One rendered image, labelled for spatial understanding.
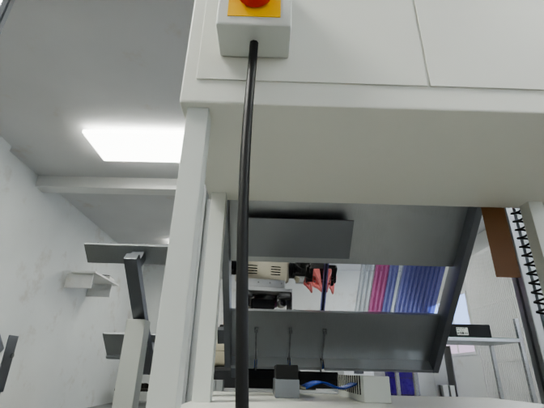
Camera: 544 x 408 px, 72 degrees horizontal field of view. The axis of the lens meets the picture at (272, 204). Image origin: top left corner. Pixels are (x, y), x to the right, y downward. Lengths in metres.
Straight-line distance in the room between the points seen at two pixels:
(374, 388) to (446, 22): 0.63
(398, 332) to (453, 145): 0.81
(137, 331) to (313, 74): 0.99
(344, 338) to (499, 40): 0.96
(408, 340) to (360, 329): 0.17
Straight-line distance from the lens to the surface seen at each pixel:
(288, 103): 0.53
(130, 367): 1.30
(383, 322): 1.31
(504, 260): 0.91
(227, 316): 1.20
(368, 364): 1.39
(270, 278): 2.01
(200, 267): 0.87
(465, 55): 0.66
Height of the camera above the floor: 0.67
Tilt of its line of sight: 24 degrees up
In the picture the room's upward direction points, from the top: 1 degrees clockwise
